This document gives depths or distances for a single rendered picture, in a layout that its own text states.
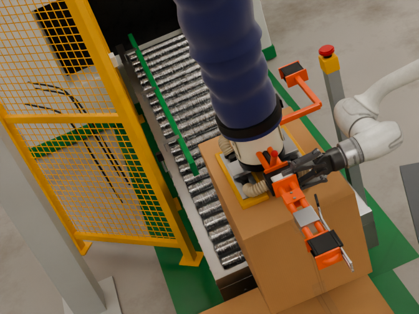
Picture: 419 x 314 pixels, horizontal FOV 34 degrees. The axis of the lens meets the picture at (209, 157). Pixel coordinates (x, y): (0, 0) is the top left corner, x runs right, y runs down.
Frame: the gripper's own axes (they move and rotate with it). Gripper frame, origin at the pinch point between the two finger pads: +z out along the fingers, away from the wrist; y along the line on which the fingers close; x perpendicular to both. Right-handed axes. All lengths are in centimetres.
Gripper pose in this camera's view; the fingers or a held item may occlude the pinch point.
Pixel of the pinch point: (283, 181)
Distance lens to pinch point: 220.5
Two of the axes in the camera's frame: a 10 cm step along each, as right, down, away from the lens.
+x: -2.8, -5.4, 8.0
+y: 2.8, 7.5, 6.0
